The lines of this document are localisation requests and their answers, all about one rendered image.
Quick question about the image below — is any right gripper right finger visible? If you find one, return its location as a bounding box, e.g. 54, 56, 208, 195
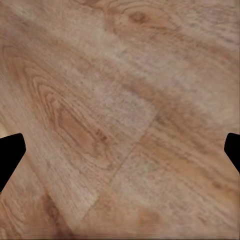
224, 133, 240, 173

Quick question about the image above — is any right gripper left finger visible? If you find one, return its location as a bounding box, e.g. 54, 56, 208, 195
0, 133, 26, 193

